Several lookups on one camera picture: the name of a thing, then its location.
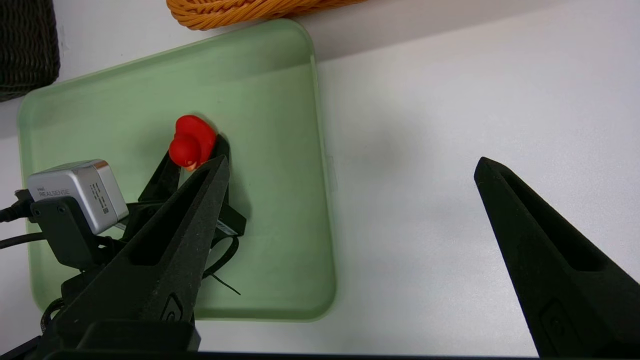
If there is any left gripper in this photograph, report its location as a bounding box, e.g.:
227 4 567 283
120 134 247 238

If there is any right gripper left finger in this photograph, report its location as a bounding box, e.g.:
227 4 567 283
50 155 231 326

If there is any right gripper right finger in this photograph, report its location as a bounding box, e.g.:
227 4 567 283
474 156 640 358

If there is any red rubber duck toy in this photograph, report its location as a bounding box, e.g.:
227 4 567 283
169 115 217 172

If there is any orange wicker basket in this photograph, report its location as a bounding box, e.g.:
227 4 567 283
166 0 368 31

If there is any dark brown wicker basket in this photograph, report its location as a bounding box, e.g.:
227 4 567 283
0 0 61 103

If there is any light green plastic tray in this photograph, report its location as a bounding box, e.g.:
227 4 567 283
17 19 337 321

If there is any thin black cable tie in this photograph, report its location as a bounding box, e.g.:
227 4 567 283
202 235 242 296

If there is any left camera black mount bracket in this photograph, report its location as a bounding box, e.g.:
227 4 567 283
30 196 101 271

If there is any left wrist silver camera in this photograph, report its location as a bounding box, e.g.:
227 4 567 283
27 159 130 235

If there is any left gripper braided cable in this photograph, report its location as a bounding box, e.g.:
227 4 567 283
0 232 51 249

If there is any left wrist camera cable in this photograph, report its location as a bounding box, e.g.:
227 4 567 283
0 190 36 223

